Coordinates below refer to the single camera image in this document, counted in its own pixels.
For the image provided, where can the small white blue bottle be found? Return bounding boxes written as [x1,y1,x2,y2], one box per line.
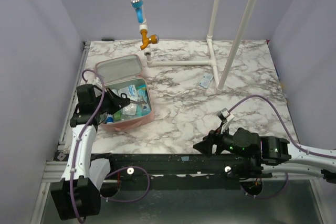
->
[106,115,114,124]

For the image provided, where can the small blue white sachet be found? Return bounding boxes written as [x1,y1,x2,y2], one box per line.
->
[199,73,214,89]

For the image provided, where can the clear zip bag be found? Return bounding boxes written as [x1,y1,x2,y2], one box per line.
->
[122,103,138,116]

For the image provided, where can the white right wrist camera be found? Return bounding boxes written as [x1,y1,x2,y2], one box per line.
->
[217,108,234,133]

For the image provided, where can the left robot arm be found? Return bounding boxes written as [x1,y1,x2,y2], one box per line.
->
[51,84,134,223]

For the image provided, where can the blue cotton swab packet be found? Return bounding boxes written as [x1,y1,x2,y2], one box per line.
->
[136,84,152,117]

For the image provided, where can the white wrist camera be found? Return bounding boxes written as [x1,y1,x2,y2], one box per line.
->
[217,108,234,133]
[91,78,102,87]

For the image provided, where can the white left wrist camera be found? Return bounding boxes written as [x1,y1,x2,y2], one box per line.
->
[91,78,102,87]

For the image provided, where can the blue valve handle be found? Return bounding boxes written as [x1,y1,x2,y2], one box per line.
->
[130,0,144,24]

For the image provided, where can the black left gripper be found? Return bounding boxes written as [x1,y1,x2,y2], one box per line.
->
[94,87,130,115]

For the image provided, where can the white blue gauze packet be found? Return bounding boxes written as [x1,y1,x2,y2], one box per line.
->
[118,84,139,100]

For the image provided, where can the small green medicine box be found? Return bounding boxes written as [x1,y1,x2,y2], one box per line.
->
[112,111,122,122]

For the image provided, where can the orange brass faucet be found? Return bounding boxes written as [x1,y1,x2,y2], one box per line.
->
[140,29,160,50]

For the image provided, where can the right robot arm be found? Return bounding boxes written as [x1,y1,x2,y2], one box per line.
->
[203,128,335,184]

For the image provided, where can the white PVC pipe frame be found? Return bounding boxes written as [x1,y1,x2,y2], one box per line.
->
[139,0,257,94]

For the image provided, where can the metal scissors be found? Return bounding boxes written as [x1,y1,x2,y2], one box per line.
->
[120,93,146,104]

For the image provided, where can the pink medicine kit case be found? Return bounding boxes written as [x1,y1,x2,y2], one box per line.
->
[94,55,154,132]

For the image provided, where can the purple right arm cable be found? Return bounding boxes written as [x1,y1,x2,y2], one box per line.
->
[228,94,336,200]

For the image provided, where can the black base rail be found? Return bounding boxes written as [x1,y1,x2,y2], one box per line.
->
[102,153,271,191]

